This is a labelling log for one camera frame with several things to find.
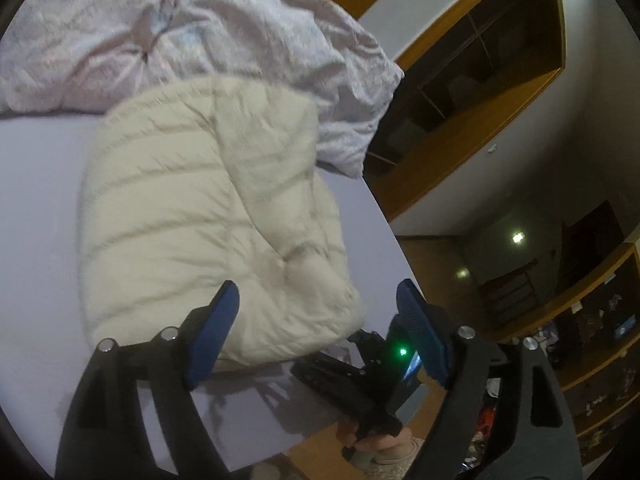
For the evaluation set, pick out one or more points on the bed with purple sheet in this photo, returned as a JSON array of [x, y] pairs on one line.
[[40, 210]]

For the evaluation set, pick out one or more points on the wooden wall shelf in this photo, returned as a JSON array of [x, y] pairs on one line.
[[605, 350]]

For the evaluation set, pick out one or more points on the lilac floral duvet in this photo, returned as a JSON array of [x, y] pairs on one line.
[[225, 25]]

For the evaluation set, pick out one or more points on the person's right hand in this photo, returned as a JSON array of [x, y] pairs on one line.
[[375, 445]]

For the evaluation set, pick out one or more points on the dark wooden rack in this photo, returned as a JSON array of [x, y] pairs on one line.
[[510, 295]]

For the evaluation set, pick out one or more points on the cream quilted puffer jacket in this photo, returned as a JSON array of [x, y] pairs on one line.
[[175, 210]]

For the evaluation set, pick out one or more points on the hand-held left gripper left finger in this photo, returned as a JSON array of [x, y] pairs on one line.
[[212, 335]]

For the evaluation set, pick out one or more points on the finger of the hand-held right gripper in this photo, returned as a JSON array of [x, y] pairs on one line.
[[367, 342]]

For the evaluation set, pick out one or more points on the lit round lamp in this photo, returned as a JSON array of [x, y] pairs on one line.
[[517, 237]]

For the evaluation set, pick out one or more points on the wooden framed dark window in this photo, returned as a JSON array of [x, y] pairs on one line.
[[500, 105]]

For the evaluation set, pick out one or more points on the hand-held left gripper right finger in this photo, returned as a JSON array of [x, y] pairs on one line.
[[422, 335]]

